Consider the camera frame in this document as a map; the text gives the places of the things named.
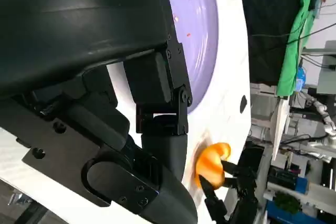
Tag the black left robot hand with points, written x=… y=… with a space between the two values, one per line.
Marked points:
x=78 y=37

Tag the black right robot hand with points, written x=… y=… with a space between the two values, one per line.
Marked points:
x=244 y=182

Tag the orange white toy bread roll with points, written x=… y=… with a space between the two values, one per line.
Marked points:
x=211 y=166

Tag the black monitor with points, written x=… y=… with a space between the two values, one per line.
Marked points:
x=260 y=155

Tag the green plant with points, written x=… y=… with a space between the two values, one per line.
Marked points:
x=287 y=204

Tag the blue storage bin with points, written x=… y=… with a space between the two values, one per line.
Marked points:
x=305 y=183

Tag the white board panel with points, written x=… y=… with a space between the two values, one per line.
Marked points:
x=279 y=129

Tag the black table grommet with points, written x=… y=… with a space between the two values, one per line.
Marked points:
x=243 y=103

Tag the blue bottle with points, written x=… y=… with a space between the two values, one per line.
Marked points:
x=300 y=78

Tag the lilac plate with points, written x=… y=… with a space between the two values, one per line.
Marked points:
x=199 y=37

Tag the grey cabinet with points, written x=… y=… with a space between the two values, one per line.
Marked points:
x=326 y=77

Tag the green cloth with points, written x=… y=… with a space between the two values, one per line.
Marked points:
x=294 y=51

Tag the black curtain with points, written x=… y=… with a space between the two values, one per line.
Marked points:
x=270 y=24

